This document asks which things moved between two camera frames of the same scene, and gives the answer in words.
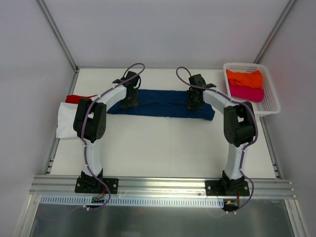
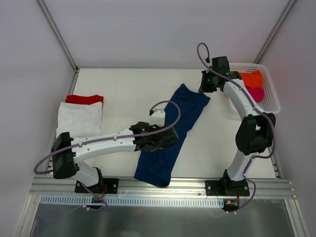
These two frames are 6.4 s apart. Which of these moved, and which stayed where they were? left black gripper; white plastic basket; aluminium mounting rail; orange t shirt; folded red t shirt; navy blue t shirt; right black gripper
Moved: left black gripper; right black gripper; navy blue t shirt
Stayed: aluminium mounting rail; orange t shirt; folded red t shirt; white plastic basket
